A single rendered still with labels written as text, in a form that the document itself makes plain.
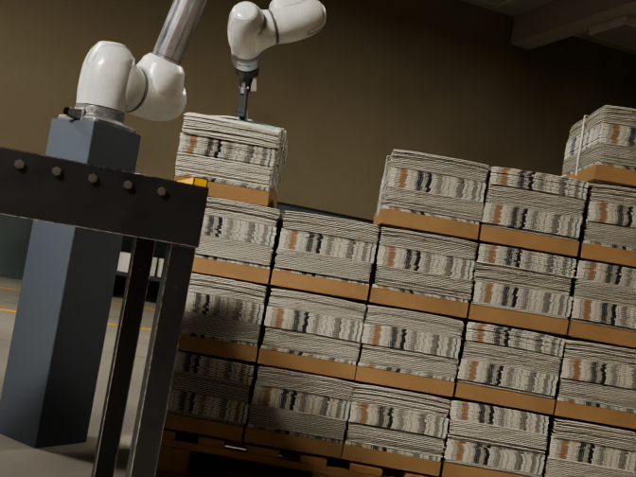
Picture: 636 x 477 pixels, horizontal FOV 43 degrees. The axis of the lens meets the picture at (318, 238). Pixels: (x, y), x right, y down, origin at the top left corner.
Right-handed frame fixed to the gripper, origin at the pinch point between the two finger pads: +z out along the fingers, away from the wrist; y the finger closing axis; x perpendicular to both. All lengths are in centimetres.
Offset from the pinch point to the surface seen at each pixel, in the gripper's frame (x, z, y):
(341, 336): 42, 11, 69
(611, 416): 122, 16, 77
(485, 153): 202, 617, -470
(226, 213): 2.6, -2.4, 42.4
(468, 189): 71, -11, 25
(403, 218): 54, -6, 36
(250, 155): 6.6, -11.2, 27.0
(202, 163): -7.2, -8.1, 30.4
